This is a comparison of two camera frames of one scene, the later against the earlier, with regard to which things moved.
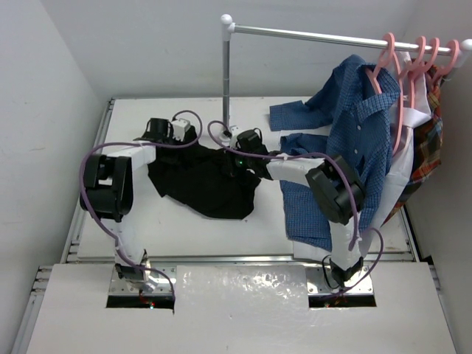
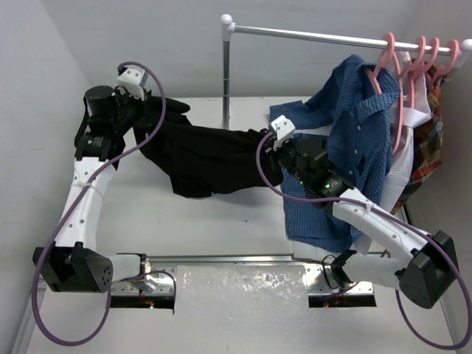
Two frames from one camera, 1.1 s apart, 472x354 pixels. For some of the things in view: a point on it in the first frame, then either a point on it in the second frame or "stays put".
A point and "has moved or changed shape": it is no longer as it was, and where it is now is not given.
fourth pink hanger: [456, 53] stays put
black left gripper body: [182, 144] -> [138, 109]
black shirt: [206, 179] has moved or changed shape
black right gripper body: [240, 164] -> [283, 153]
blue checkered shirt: [360, 119] stays put
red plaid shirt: [427, 144] stays put
